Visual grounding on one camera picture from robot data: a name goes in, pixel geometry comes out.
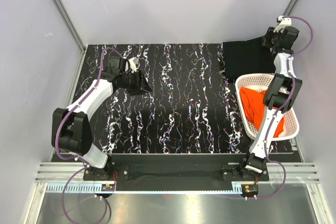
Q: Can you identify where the slotted cable duct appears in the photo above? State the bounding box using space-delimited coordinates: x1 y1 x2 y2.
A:
46 183 243 195

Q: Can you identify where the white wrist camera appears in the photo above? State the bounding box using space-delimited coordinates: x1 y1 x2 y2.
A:
125 57 139 73
274 16 292 33

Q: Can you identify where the left aluminium frame post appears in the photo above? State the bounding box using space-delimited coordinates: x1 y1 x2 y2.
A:
52 0 86 53

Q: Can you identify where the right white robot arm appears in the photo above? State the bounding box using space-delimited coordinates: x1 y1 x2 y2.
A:
238 26 302 180

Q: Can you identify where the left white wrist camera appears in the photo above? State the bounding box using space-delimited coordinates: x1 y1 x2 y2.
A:
125 57 139 73

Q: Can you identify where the black marble pattern mat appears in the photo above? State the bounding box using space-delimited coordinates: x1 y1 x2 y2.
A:
90 44 252 154

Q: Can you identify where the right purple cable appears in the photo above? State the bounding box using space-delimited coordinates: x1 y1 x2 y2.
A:
237 16 314 200

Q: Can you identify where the white plastic laundry basket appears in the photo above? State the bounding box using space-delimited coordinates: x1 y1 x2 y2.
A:
235 73 299 141

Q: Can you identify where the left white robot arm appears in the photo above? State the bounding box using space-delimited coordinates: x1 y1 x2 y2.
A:
51 56 152 180

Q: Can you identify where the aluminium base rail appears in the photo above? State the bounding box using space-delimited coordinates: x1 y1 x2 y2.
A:
35 162 319 184

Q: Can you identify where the purple cable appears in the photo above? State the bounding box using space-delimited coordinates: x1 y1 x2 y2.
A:
54 47 124 222
237 16 314 200

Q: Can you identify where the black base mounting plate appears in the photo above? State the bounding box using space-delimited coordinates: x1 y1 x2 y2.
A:
83 154 269 193

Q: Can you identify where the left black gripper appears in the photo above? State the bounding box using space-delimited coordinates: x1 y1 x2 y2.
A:
120 69 152 96

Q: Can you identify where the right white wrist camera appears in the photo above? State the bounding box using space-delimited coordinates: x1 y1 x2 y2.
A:
274 16 292 33

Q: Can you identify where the orange t shirt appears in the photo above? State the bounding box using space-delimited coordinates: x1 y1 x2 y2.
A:
240 87 286 138

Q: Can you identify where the black t shirt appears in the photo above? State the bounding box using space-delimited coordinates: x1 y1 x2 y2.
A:
222 37 275 80

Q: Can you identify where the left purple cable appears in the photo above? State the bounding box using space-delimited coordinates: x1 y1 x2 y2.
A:
54 47 124 222

